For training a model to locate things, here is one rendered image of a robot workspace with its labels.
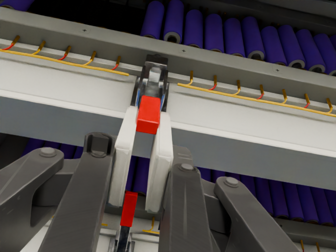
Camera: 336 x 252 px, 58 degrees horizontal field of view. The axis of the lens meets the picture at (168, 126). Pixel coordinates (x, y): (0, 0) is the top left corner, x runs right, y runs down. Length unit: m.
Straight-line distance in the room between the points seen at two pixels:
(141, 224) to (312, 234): 0.21
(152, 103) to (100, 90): 0.07
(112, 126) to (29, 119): 0.06
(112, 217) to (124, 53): 0.20
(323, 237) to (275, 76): 0.23
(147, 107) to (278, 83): 0.14
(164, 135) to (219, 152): 0.10
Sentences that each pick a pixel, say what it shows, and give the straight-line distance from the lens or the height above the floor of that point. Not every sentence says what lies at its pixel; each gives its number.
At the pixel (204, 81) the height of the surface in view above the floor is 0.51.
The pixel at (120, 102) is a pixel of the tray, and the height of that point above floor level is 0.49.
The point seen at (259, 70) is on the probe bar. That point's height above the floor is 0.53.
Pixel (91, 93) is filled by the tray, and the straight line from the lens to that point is 0.24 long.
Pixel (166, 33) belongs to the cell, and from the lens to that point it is 0.29.
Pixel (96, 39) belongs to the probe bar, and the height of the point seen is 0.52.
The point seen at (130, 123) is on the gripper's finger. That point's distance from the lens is 0.16.
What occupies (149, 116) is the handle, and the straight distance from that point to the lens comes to 0.17.
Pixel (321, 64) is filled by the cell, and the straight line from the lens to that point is 0.33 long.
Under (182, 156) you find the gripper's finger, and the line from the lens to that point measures 0.15.
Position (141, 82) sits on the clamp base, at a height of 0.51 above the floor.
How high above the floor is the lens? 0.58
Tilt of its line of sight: 27 degrees down
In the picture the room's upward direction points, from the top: 13 degrees clockwise
